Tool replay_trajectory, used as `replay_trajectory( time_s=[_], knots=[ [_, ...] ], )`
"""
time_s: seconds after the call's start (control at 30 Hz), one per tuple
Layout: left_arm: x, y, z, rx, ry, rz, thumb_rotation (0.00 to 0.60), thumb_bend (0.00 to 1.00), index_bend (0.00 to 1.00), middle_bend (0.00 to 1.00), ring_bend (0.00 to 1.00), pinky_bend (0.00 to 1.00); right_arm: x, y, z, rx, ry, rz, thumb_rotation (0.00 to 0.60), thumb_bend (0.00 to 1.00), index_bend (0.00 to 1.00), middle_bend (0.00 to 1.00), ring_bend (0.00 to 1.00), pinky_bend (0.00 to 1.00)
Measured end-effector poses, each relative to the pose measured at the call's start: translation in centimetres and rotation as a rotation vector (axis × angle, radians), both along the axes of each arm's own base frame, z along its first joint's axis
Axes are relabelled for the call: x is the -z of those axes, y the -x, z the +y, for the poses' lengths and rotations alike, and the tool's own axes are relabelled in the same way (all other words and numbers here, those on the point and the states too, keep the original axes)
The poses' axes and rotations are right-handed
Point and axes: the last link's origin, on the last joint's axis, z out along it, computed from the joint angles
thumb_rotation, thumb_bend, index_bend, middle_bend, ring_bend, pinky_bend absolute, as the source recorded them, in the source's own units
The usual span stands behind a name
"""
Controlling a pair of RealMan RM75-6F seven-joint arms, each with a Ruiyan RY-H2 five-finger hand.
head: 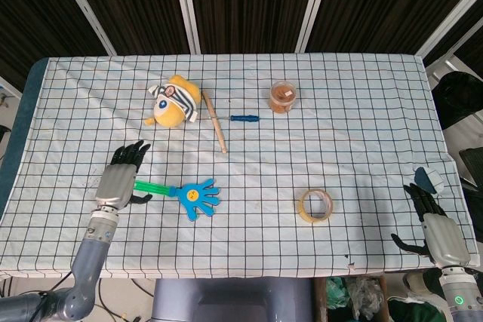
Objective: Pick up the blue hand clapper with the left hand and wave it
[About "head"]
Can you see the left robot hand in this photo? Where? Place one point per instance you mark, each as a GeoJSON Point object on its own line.
{"type": "Point", "coordinates": [117, 184]}

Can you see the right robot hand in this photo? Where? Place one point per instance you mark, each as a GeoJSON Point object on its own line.
{"type": "Point", "coordinates": [443, 237]}

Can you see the blue hand clapper toy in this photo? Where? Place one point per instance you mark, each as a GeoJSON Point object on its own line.
{"type": "Point", "coordinates": [194, 197]}

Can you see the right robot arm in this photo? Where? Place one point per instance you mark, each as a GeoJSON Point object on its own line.
{"type": "Point", "coordinates": [458, 292]}

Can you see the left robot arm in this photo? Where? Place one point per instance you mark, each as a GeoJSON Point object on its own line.
{"type": "Point", "coordinates": [87, 261]}

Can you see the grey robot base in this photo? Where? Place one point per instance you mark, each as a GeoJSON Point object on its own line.
{"type": "Point", "coordinates": [232, 301]}

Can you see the yellow plush toy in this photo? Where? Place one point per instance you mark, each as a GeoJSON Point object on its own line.
{"type": "Point", "coordinates": [175, 101]}

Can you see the cardboard box with bags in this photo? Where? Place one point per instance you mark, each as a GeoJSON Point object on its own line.
{"type": "Point", "coordinates": [354, 297]}

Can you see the wooden stick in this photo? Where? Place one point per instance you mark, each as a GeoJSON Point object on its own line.
{"type": "Point", "coordinates": [215, 122]}

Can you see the clear tape roll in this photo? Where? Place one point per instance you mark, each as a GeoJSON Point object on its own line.
{"type": "Point", "coordinates": [316, 207]}

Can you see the black chair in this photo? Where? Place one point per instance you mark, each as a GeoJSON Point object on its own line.
{"type": "Point", "coordinates": [458, 97]}

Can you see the checkered tablecloth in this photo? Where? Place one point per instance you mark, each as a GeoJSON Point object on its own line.
{"type": "Point", "coordinates": [264, 156]}

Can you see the clear jar with orange contents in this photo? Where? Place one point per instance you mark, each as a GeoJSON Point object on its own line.
{"type": "Point", "coordinates": [283, 96]}

